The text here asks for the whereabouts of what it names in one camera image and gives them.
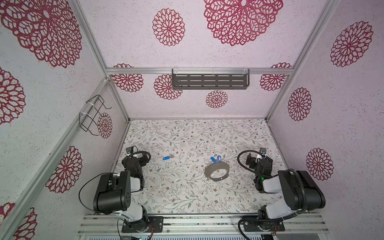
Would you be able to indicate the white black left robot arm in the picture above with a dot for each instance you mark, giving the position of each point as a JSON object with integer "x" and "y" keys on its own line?
{"x": 114, "y": 192}

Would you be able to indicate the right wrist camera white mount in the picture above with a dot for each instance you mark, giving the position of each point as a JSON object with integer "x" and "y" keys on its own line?
{"x": 261, "y": 155}

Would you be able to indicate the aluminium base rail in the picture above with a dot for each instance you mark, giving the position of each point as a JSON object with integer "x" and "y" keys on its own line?
{"x": 207, "y": 226}

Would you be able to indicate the black wire wall rack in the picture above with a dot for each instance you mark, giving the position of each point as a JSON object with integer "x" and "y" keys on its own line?
{"x": 96, "y": 121}

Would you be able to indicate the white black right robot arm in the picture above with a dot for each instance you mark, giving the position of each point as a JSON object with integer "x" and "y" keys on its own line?
{"x": 300, "y": 192}

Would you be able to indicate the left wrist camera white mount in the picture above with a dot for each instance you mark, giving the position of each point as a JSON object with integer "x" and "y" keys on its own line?
{"x": 131, "y": 150}

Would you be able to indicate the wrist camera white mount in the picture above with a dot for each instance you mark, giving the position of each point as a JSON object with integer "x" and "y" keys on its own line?
{"x": 131, "y": 150}
{"x": 261, "y": 155}

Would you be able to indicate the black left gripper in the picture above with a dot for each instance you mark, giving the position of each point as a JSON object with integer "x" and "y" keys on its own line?
{"x": 144, "y": 159}

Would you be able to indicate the dark grey wall shelf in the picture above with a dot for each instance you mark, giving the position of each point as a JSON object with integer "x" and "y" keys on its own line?
{"x": 210, "y": 81}

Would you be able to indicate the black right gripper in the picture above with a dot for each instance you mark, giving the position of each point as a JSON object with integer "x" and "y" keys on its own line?
{"x": 252, "y": 160}

